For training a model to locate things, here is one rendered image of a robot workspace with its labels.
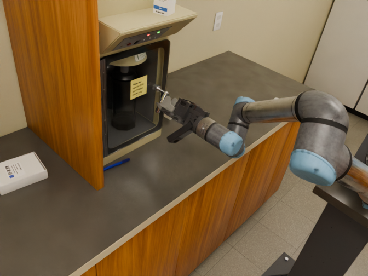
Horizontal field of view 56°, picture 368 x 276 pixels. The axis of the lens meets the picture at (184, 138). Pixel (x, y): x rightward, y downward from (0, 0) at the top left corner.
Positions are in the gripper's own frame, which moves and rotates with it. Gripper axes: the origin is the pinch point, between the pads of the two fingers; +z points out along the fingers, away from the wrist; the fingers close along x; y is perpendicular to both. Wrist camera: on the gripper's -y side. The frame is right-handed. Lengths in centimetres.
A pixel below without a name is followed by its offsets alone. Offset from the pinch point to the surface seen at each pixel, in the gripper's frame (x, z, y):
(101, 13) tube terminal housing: 37.3, 5.3, 20.9
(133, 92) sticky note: 12.0, 4.1, 1.6
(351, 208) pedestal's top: -40, -72, -2
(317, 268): -68, -73, -39
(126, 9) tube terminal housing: 29.1, 5.4, 25.4
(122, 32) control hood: 37.8, -5.9, 19.0
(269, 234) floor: -127, -36, -60
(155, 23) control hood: 27.3, -5.8, 25.4
